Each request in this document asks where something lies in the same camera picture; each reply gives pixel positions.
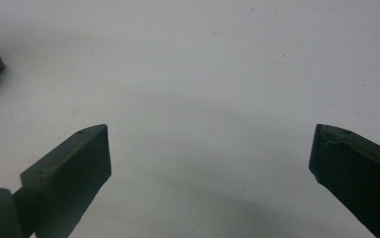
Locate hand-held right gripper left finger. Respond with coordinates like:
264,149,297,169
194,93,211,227
20,124,112,238

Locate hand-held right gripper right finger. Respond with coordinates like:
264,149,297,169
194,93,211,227
309,124,380,238

